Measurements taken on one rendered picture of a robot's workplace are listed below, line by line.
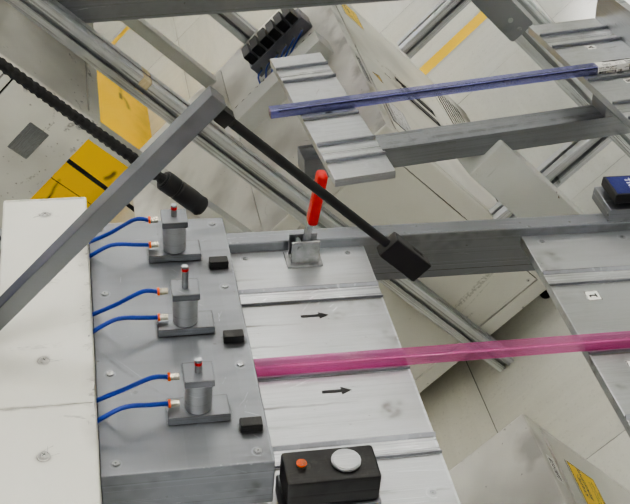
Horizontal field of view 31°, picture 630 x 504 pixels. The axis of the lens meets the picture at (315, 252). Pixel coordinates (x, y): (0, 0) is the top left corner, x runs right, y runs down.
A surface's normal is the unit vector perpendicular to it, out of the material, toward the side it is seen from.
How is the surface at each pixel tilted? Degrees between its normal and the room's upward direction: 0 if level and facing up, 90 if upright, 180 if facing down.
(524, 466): 0
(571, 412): 0
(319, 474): 48
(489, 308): 90
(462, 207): 90
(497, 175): 90
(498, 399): 0
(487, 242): 90
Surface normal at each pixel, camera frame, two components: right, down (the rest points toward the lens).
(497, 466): -0.68, -0.50
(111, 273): 0.07, -0.81
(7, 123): 0.18, 0.58
